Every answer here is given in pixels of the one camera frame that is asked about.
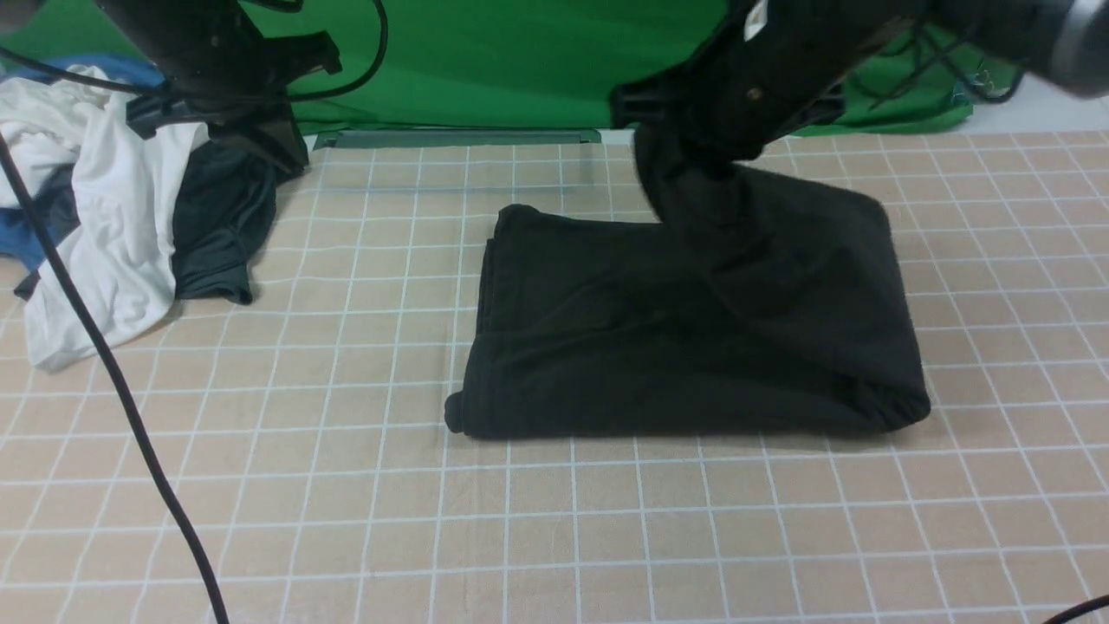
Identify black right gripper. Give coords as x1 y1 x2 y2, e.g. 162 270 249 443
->
609 1 927 180

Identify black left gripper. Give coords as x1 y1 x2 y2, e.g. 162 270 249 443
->
96 1 343 178

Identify dark gray long-sleeved shirt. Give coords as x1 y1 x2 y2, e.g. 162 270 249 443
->
444 127 930 439

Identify dark teal crumpled shirt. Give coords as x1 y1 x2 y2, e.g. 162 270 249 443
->
1 142 294 305

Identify white crumpled shirt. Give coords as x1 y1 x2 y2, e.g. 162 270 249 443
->
1 78 208 347

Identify blue crumpled shirt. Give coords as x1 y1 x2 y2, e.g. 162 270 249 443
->
0 54 165 275

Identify green backdrop cloth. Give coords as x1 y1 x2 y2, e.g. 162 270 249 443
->
3 1 985 137

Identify blue binder clip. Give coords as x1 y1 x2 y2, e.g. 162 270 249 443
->
950 71 994 104

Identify beige grid tablecloth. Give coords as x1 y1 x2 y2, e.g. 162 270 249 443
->
0 130 1109 624

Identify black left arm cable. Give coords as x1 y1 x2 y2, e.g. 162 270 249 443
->
0 0 388 624

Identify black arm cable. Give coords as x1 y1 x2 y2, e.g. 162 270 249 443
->
1040 596 1109 624
0 0 388 624

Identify gray metal rail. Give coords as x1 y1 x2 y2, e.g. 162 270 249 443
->
312 127 602 151

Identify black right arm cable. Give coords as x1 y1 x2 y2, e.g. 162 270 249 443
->
1040 596 1109 624

